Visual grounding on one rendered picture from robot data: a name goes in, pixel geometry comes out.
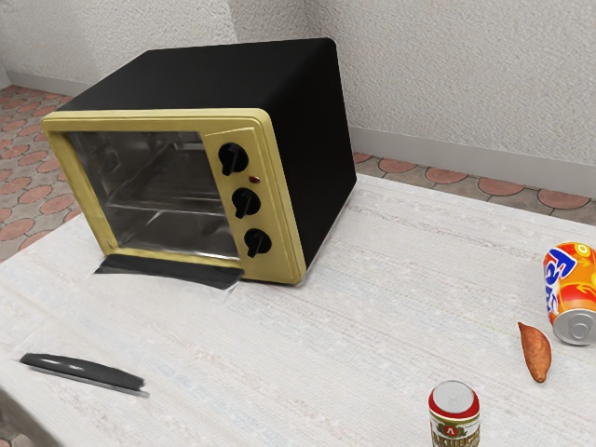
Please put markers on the black and yellow oven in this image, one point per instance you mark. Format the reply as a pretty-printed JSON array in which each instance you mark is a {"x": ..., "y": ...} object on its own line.
[{"x": 288, "y": 116}]

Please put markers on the red and white can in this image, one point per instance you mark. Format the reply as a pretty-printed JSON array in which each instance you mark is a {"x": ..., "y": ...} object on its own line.
[{"x": 454, "y": 419}]

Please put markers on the brown sweet potato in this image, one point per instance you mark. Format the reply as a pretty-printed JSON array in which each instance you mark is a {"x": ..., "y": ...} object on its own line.
[{"x": 535, "y": 351}]

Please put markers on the orange soda can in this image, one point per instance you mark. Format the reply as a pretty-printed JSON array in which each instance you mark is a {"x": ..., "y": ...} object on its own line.
[{"x": 575, "y": 288}]

